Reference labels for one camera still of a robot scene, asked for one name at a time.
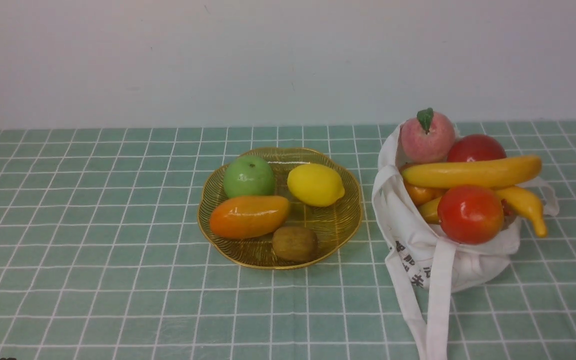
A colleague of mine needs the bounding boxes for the orange tangerine in bag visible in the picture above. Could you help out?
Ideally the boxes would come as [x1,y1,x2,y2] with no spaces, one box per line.
[403,178,447,207]

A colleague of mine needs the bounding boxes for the white cloth bag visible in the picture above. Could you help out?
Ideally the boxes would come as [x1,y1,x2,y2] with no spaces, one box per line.
[371,123,560,360]

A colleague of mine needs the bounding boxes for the yellow lemon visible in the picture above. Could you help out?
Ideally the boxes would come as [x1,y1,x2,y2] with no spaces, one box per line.
[286,163,346,207]

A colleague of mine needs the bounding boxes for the green apple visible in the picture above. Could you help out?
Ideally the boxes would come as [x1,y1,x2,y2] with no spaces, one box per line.
[222,155,276,199]

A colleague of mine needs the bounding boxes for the orange mango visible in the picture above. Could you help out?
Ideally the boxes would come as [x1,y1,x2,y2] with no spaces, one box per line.
[209,195,291,240]

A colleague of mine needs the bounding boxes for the brown kiwi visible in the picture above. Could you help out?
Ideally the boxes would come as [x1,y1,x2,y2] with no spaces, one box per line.
[271,226,319,263]

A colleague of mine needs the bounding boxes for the pink peach with leaf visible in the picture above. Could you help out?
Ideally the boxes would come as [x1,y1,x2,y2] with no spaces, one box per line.
[400,107,457,164]

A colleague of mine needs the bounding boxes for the red apple in front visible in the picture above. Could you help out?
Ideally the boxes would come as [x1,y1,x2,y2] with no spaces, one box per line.
[438,185,505,245]

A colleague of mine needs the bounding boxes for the red apple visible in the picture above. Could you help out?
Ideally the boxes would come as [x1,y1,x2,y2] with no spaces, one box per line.
[438,185,505,245]
[446,134,507,163]

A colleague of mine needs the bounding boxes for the red apple at back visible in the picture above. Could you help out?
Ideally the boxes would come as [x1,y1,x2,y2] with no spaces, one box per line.
[446,134,507,163]

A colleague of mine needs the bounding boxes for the long yellow banana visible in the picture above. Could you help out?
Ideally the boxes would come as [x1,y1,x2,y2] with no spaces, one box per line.
[401,155,543,189]

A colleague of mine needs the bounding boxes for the green checkered tablecloth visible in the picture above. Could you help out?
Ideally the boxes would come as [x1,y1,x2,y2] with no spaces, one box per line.
[0,121,576,360]

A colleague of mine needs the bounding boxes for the small curved yellow banana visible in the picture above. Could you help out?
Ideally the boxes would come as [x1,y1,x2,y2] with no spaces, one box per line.
[417,186,548,238]

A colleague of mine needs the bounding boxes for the gold wire fruit basket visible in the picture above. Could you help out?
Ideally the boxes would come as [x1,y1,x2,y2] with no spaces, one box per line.
[196,146,363,271]

